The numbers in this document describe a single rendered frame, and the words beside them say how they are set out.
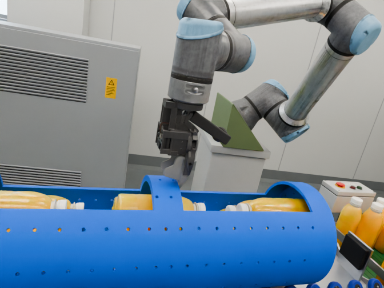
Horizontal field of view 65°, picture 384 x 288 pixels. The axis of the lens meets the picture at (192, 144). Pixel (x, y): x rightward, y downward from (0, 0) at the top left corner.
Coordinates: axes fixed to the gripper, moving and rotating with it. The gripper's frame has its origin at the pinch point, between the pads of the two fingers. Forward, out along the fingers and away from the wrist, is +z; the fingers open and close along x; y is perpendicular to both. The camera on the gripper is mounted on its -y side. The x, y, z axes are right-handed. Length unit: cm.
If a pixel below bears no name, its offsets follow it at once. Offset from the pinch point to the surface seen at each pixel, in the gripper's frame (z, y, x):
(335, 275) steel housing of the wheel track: 31, -57, 1
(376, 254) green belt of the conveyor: 34, -89, -11
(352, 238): 19, -62, -2
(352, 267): 28, -63, 1
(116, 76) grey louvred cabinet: 0, 11, -158
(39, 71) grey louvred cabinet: 4, 61, -164
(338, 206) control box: 20, -76, -24
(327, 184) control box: 14, -74, -31
